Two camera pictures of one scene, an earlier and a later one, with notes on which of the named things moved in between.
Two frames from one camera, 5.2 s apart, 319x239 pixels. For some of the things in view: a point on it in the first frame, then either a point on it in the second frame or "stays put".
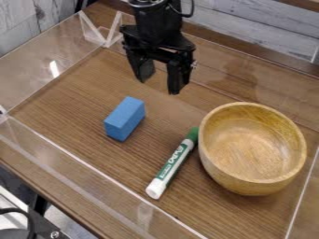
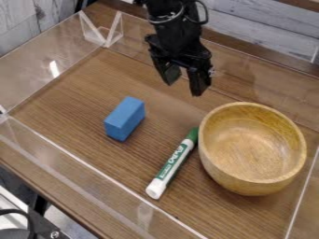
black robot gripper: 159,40 → 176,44
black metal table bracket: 45,230 stays put
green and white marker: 161,180 stays put
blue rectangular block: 123,119 stays put
